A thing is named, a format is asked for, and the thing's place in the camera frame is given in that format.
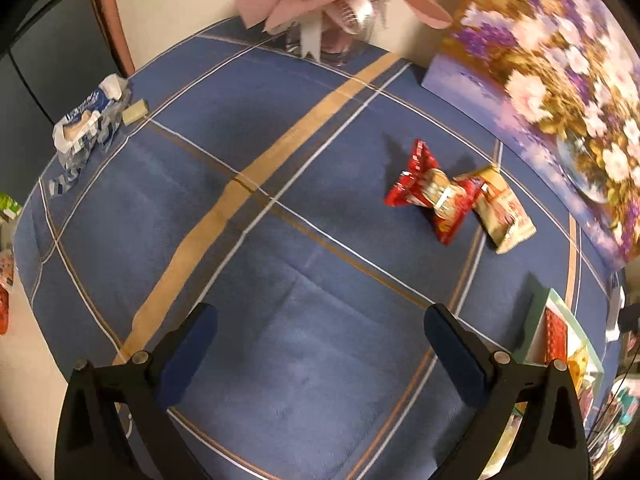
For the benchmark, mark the white power strip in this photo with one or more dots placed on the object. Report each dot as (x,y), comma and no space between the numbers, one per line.
(614,310)

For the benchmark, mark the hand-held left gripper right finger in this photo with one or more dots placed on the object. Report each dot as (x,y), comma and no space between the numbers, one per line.
(455,355)

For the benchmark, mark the green bag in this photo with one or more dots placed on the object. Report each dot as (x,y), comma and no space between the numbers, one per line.
(10,207)

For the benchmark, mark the teal toy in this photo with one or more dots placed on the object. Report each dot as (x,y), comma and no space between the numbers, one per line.
(627,407)

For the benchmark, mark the white tray with green rim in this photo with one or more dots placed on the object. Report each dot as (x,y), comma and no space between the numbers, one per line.
(537,330)

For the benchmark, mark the crumpled blue white wrapper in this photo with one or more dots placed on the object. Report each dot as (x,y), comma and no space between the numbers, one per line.
(85,115)

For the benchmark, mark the black charger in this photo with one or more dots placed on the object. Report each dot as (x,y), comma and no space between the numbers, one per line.
(631,317)

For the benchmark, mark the beige snack packet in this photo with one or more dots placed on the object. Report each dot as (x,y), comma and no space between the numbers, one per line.
(500,210)

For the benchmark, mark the dark cabinet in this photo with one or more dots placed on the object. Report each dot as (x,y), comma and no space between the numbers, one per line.
(50,60)

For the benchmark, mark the small cream block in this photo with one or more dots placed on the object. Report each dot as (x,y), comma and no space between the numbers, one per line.
(135,112)

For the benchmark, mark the red twisted snack packet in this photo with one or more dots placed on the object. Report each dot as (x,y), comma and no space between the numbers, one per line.
(425,190)

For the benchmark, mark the orange plastic bag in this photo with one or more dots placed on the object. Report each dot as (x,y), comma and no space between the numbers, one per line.
(4,300)

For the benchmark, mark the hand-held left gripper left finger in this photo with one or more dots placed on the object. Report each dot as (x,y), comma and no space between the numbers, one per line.
(187,355)

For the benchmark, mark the blue plaid tablecloth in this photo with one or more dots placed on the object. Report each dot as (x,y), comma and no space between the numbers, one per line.
(250,310)

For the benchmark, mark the clear vase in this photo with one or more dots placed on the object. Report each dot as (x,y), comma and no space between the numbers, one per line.
(345,45)

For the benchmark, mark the yellow cake packet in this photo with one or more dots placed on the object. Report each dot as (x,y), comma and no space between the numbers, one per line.
(579,367)

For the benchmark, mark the flower painting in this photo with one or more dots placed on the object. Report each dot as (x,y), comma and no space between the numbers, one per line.
(550,85)

